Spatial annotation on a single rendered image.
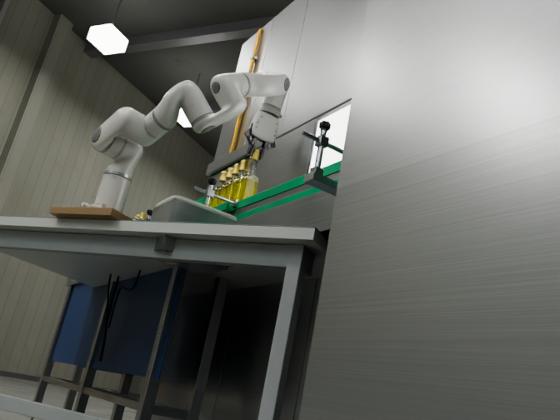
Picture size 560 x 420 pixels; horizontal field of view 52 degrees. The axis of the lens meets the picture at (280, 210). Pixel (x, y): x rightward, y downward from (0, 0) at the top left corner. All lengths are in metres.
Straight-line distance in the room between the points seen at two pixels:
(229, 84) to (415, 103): 0.92
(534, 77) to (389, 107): 0.32
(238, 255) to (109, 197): 0.56
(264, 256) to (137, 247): 0.43
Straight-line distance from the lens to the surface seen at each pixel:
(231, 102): 1.88
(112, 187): 1.94
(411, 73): 1.15
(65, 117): 11.39
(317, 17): 2.57
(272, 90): 2.03
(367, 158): 1.13
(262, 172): 2.30
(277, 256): 1.49
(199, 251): 1.62
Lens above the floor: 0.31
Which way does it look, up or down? 19 degrees up
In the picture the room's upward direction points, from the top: 11 degrees clockwise
